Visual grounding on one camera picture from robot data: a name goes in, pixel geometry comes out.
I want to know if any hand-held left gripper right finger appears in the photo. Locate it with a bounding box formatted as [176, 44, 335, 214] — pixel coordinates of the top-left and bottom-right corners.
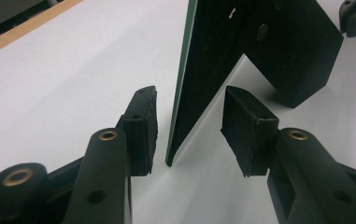
[221, 86, 356, 224]

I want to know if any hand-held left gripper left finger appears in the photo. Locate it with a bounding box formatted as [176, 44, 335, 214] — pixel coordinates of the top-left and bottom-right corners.
[62, 86, 159, 224]

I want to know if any white paper sheet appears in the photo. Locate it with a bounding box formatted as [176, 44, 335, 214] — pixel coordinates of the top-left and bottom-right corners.
[0, 0, 356, 224]

